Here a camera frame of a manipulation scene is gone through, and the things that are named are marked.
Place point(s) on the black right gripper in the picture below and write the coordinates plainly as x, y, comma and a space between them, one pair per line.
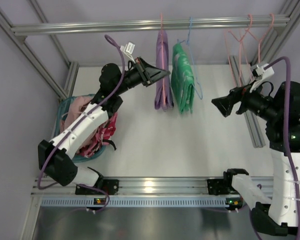
236, 99

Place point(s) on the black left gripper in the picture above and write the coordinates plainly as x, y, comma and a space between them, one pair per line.
144, 72

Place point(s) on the pink wire hanger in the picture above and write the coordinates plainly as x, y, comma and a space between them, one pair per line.
162, 59

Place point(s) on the purple trousers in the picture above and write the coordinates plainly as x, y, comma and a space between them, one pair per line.
158, 104

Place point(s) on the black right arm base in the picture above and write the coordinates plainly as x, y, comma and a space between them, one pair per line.
223, 186

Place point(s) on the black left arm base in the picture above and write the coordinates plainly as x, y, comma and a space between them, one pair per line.
105, 184

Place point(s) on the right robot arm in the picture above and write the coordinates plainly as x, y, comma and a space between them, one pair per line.
278, 215

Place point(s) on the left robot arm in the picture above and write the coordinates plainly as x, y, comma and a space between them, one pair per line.
55, 157

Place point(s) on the green tie-dye trousers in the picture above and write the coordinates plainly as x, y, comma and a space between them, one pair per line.
182, 80

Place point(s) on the pink camouflage trousers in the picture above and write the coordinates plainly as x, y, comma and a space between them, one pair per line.
101, 138

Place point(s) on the pale pink garment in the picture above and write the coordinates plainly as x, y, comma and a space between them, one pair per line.
75, 109

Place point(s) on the teal plastic laundry basket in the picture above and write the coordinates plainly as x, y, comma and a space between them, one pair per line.
63, 107

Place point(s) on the blue wire hanger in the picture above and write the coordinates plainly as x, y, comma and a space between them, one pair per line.
197, 85

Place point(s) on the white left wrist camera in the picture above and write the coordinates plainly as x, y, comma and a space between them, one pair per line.
128, 50

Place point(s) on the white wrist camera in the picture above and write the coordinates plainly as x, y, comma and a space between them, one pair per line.
261, 72
128, 50

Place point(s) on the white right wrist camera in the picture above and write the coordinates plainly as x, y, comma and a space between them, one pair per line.
261, 72

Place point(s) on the aluminium hanging rail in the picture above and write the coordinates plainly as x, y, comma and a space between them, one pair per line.
130, 26

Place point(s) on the aluminium front rail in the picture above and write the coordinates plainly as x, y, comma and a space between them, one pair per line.
154, 186

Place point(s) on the right aluminium frame post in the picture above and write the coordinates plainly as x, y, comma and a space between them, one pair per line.
271, 37

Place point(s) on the aluminium frame post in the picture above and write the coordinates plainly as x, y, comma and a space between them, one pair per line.
20, 42
271, 37

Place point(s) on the perforated grey cable tray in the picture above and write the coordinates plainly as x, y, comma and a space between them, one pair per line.
118, 201

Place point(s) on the left aluminium frame post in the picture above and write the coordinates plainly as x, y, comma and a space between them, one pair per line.
20, 42

